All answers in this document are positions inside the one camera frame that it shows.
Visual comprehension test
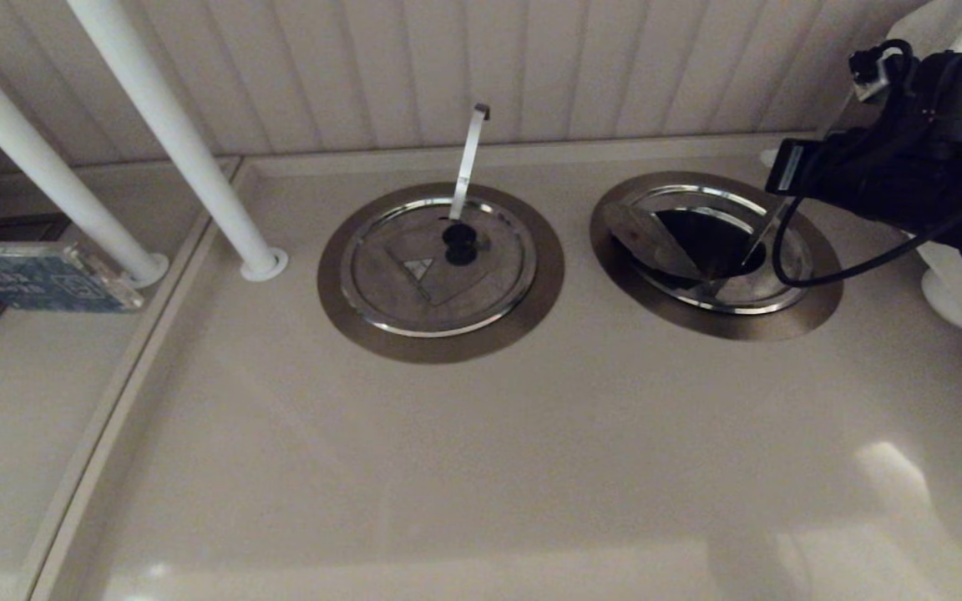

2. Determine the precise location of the steel lid with black knob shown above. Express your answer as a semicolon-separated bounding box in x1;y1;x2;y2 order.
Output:
600;182;812;316
339;196;538;339

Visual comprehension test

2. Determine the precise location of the white covered appliance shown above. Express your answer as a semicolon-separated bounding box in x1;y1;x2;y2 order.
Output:
920;250;962;332

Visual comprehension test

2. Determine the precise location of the brown round well rim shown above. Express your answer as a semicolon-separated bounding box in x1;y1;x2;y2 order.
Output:
317;182;565;365
590;171;845;341

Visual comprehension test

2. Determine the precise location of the white slanted pole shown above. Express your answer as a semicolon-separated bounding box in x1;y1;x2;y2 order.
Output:
65;0;290;282
0;25;170;289

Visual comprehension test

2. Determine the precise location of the blue sign in acrylic holder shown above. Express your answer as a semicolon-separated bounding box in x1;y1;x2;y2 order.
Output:
0;242;146;314

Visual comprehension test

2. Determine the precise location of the black camera cable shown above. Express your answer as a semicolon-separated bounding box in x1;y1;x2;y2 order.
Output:
772;38;962;289

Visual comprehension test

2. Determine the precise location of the left steel ladle handle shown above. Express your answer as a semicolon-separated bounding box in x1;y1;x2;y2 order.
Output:
448;104;490;222

